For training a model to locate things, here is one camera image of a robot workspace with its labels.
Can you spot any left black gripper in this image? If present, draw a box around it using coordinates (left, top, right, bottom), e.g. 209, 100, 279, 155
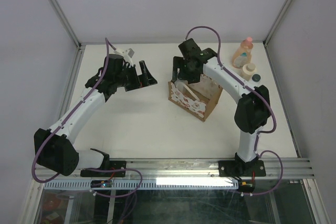
115, 61, 157, 91

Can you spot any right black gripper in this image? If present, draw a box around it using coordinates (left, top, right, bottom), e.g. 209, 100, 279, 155
172, 56, 200, 83

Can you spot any peach lotion bottle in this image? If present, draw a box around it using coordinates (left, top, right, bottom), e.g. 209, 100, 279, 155
232, 37, 254, 69

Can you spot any cream round jar bottle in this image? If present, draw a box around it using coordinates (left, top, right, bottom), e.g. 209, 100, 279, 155
240, 63, 257, 81

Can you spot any white bottle grey cap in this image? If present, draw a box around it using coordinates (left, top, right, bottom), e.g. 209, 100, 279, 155
251, 74, 261, 83
174, 80, 187, 92

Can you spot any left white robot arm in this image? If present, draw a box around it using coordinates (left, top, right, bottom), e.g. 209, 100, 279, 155
32, 54, 157, 176

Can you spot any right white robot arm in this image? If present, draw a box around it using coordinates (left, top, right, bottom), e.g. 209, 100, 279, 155
172, 38, 271, 176

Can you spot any small circuit board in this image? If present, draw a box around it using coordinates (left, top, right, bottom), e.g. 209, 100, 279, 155
90, 180, 114, 188

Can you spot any black connector box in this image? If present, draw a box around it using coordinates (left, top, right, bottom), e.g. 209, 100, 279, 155
237, 181, 256, 193

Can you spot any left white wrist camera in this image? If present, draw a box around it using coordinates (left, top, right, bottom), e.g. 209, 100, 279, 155
113, 48, 134, 66

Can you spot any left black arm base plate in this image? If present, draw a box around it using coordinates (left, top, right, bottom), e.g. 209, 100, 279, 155
80, 159, 127, 179

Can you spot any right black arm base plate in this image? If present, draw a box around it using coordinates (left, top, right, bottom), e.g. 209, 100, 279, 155
218, 160, 266, 178

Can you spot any white slotted cable duct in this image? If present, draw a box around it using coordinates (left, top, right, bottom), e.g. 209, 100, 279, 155
44, 177, 238, 190

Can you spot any aluminium mounting rail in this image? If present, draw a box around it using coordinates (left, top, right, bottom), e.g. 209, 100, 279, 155
33, 157, 315, 183

